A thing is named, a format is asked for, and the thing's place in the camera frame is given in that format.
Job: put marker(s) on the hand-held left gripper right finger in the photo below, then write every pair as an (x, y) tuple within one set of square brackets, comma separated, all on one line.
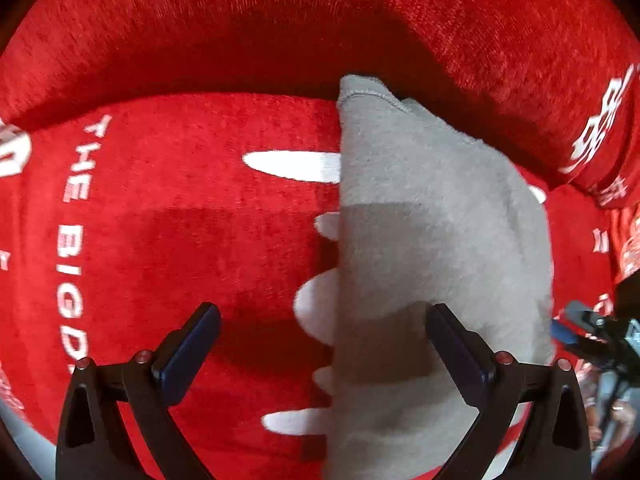
[(455, 350)]

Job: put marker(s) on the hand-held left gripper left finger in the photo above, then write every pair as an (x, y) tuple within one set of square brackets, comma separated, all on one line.
[(190, 347)]

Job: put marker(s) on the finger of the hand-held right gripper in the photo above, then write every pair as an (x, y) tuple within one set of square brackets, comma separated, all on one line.
[(582, 314), (564, 332)]

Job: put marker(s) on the grey small garment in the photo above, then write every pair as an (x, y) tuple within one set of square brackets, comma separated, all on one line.
[(425, 210)]

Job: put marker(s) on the red printed blanket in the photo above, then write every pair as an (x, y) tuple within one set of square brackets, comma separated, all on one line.
[(175, 235)]

